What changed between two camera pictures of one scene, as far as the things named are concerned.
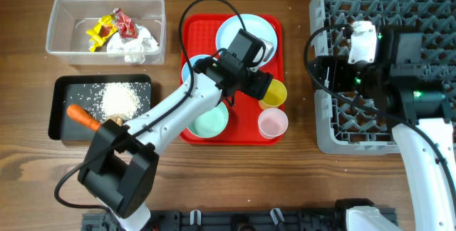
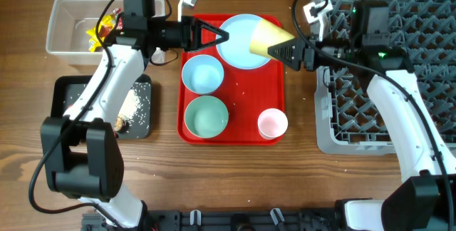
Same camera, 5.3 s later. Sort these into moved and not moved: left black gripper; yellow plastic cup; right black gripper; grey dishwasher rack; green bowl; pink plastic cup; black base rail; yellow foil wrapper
Moved: left black gripper; yellow plastic cup; right black gripper
Not moved: green bowl; pink plastic cup; yellow foil wrapper; black base rail; grey dishwasher rack
